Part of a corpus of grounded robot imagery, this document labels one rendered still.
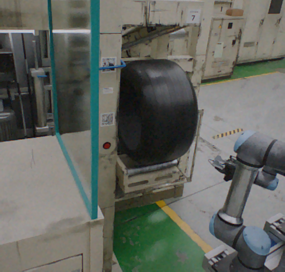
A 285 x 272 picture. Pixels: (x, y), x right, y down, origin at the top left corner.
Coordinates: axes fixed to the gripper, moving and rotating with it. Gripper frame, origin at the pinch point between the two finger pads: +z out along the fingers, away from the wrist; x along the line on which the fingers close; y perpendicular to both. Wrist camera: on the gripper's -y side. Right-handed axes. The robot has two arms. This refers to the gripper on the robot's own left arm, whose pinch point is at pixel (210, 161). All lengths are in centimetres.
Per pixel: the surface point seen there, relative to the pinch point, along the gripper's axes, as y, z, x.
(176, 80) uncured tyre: 39.2, 29.5, -8.8
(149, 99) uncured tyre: 37, 36, 8
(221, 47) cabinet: -201, 79, -429
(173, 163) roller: -11.4, 19.4, 3.6
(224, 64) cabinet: -238, 65, -432
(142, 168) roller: -7.3, 32.9, 17.8
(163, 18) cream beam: 50, 54, -44
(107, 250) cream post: -69, 41, 49
